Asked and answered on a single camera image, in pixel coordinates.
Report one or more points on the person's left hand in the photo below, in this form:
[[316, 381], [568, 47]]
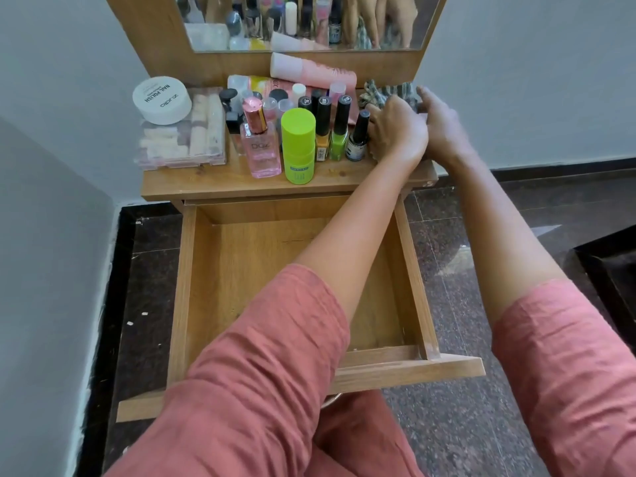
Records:
[[397, 131]]

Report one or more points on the person's right hand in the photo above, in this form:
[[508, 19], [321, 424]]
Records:
[[447, 134]]

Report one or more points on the white label nail polish bottle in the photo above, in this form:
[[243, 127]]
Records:
[[356, 146]]

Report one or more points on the green striped cloth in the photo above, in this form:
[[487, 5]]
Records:
[[377, 91]]

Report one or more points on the green nail polish bottle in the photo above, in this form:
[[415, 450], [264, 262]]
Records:
[[339, 144]]

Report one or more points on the yellow nail polish bottle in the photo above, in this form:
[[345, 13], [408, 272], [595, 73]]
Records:
[[323, 139]]

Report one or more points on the lime green bottle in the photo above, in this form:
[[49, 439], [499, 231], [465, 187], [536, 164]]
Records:
[[298, 148]]

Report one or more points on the pink tube white cap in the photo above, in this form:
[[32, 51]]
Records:
[[313, 71]]

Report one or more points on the pink perfume bottle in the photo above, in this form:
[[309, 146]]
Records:
[[261, 153]]

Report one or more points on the pink tube yellow print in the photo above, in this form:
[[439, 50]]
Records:
[[258, 84]]

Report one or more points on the cluster of small cosmetic bottles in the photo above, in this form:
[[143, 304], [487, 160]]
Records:
[[228, 96]]

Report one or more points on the clear box of beige tubes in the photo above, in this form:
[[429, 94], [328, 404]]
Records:
[[199, 139]]

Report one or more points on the wooden drawer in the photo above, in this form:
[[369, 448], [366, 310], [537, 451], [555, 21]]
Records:
[[233, 263]]

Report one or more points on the white round jar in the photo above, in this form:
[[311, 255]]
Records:
[[161, 101]]

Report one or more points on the person's left forearm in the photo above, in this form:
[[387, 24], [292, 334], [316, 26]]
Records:
[[358, 233]]

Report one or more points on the person's right forearm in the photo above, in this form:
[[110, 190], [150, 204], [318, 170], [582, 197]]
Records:
[[497, 238]]

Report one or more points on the person's right pink sleeve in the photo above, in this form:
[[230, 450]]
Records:
[[571, 382]]

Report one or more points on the person's pink sleeve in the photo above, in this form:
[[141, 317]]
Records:
[[571, 382], [248, 392]]

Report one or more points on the person's left pink sleeve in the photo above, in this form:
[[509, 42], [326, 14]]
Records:
[[248, 392]]

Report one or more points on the person's legs pink trousers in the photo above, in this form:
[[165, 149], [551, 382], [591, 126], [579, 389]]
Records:
[[362, 437]]

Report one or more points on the dressing table mirror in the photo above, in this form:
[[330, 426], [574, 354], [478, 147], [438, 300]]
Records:
[[432, 14]]

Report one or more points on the black furniture base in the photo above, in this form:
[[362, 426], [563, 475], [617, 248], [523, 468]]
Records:
[[613, 283]]

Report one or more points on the wooden dressing table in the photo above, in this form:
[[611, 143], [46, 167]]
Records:
[[164, 183]]

